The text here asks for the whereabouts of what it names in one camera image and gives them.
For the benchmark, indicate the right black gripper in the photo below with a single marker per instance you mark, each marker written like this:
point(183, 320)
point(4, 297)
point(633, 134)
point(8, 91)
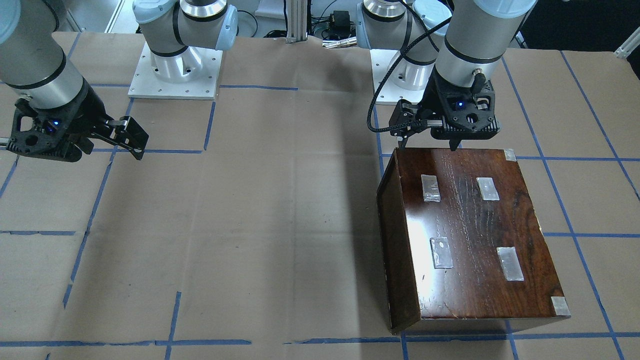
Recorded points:
point(86, 116)

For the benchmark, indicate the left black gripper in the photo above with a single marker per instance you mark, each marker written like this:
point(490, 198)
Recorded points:
point(433, 100)

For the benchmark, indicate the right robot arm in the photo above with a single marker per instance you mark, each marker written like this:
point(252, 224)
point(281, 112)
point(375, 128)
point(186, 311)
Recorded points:
point(34, 65)

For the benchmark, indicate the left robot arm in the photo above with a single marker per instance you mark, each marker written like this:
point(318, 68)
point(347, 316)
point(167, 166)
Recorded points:
point(447, 53)

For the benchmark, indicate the dark wooden drawer cabinet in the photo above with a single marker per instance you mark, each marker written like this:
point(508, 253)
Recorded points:
point(463, 250)

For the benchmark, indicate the black power adapter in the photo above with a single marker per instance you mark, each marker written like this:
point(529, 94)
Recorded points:
point(339, 20)

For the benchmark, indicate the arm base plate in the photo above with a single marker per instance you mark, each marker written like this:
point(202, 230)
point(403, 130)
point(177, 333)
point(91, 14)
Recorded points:
point(191, 75)
point(407, 82)

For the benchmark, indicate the aluminium frame post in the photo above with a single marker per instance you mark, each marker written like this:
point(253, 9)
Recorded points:
point(297, 15)

